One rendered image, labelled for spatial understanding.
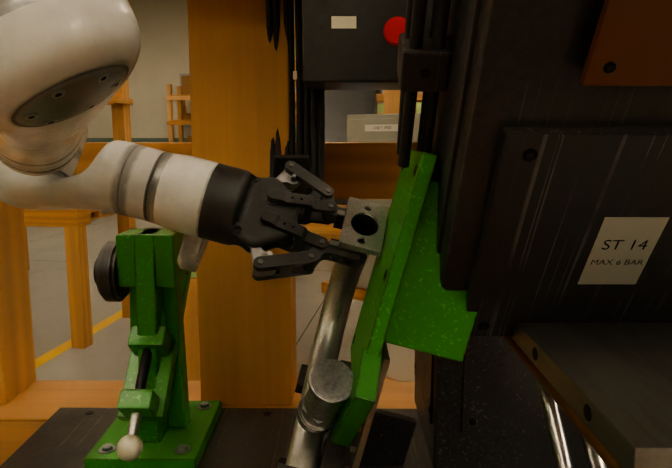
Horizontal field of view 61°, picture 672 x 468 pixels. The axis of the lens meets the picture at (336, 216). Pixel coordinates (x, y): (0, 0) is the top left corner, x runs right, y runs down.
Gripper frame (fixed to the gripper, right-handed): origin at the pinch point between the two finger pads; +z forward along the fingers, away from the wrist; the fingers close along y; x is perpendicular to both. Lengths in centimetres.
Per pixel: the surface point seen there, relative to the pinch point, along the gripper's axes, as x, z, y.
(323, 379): -0.5, 0.2, -14.8
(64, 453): 32.8, -26.2, -19.2
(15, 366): 48, -43, -6
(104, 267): 16.1, -26.2, -1.8
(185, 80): 727, -309, 759
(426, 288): -6.2, 6.5, -7.4
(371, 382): -3.0, 3.7, -15.0
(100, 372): 279, -97, 64
